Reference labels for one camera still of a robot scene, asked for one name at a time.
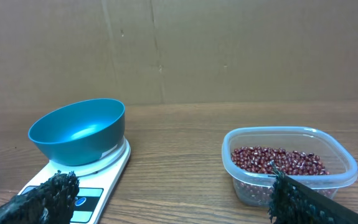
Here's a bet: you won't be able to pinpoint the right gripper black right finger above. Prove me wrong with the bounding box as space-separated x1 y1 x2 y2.
268 161 358 224

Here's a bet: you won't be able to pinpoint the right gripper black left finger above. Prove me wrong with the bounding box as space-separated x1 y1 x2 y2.
0 171 80 224

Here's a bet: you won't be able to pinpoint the red adzuki beans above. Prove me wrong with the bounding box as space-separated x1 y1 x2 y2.
230 146 330 175

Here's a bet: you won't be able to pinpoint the teal plastic bowl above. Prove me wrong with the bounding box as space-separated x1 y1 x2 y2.
28 98 126 166

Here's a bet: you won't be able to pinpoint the clear plastic food container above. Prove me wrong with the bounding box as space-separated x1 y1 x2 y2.
222 126 358 207

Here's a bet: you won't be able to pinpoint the white digital kitchen scale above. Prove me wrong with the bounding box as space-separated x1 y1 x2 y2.
19 138 131 224

